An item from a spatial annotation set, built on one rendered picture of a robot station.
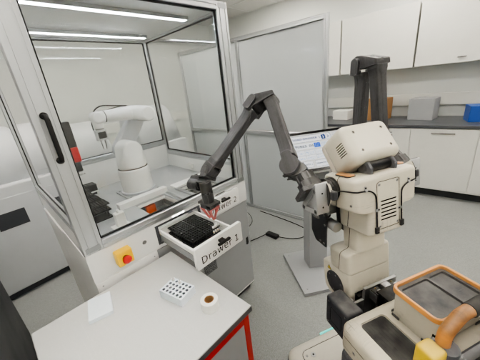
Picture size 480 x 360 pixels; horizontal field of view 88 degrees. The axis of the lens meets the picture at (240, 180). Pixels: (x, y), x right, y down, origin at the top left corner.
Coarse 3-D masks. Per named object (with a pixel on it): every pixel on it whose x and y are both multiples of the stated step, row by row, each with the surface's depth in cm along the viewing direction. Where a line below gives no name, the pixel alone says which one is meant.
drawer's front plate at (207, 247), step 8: (232, 224) 122; (240, 224) 125; (224, 232) 117; (232, 232) 122; (240, 232) 126; (208, 240) 112; (216, 240) 114; (232, 240) 123; (240, 240) 127; (200, 248) 108; (208, 248) 111; (216, 248) 115; (224, 248) 119; (200, 256) 109; (208, 256) 112; (216, 256) 116; (200, 264) 110
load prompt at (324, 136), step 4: (328, 132) 182; (300, 136) 179; (304, 136) 179; (308, 136) 180; (312, 136) 180; (316, 136) 180; (320, 136) 180; (324, 136) 180; (328, 136) 181; (292, 140) 178; (296, 140) 178; (300, 140) 178; (304, 140) 178; (308, 140) 179; (312, 140) 179; (316, 140) 179
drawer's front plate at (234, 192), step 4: (236, 188) 166; (228, 192) 161; (232, 192) 164; (236, 192) 167; (216, 196) 156; (220, 196) 156; (224, 196) 159; (228, 196) 161; (232, 196) 164; (236, 196) 167; (220, 200) 157; (228, 200) 162; (232, 200) 165; (236, 200) 168; (220, 204) 157; (228, 204) 163; (232, 204) 166; (220, 208) 158; (224, 208) 161; (228, 208) 163; (212, 212) 154; (220, 212) 159
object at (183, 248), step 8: (184, 216) 143; (200, 216) 144; (168, 224) 136; (176, 224) 140; (224, 224) 130; (160, 232) 130; (168, 232) 136; (168, 240) 126; (176, 240) 121; (176, 248) 122; (184, 248) 116; (192, 256) 113
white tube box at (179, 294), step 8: (176, 280) 109; (168, 288) 105; (176, 288) 104; (184, 288) 104; (192, 288) 104; (168, 296) 102; (176, 296) 100; (184, 296) 100; (176, 304) 101; (184, 304) 100
